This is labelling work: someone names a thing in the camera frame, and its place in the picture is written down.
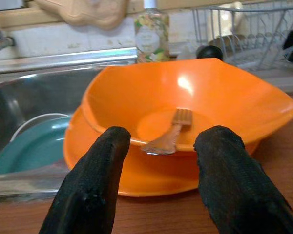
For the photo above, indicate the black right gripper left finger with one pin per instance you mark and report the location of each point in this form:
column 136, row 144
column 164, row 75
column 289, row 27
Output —
column 92, row 185

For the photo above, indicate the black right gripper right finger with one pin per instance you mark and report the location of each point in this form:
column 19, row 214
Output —
column 232, row 180

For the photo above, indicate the orange plastic plate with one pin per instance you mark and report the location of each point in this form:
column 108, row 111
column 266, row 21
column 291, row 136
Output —
column 151, row 175

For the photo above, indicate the teal plate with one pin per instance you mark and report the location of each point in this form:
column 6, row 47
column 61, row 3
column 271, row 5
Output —
column 34, row 151

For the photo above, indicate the orange plastic bowl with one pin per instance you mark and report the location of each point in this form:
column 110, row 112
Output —
column 222, row 97

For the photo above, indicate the metal fork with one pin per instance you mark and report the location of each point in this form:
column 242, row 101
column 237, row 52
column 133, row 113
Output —
column 163, row 142

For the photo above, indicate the white plate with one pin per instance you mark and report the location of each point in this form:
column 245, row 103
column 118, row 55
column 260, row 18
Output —
column 27, row 123

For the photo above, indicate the stainless steel double sink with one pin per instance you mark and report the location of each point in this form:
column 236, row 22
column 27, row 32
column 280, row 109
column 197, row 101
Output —
column 39, row 87

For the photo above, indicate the small black round cup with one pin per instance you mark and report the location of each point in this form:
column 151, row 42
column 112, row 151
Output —
column 210, row 51

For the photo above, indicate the floral soap pump bottle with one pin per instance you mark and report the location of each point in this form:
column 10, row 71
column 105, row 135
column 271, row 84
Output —
column 151, row 36

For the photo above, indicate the cream mug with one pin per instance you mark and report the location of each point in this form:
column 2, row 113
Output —
column 230, row 19

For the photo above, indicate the beige cutting board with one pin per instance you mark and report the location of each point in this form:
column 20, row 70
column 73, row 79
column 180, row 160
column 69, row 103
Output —
column 88, row 13

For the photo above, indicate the chrome faucet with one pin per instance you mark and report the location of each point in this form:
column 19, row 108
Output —
column 0, row 40

